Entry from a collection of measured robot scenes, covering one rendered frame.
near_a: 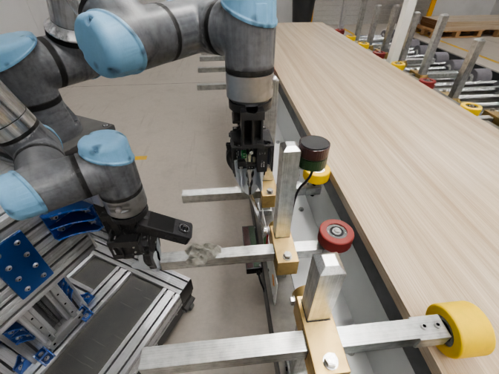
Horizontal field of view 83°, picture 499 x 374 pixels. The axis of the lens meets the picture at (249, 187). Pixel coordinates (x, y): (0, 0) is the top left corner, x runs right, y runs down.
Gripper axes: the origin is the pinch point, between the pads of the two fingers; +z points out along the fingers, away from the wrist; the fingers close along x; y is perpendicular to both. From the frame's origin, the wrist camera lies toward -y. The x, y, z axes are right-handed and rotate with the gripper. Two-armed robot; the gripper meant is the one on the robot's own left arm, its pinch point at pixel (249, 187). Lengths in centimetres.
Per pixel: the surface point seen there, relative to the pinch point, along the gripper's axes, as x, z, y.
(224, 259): -6.4, 17.1, 5.1
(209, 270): -19, 100, -54
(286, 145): 7.1, -10.3, 1.0
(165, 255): -20.1, 16.3, 3.3
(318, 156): 12.9, -8.7, 3.3
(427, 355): 27.1, 14.6, 30.0
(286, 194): 7.9, 1.3, 1.8
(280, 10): 148, 39, -773
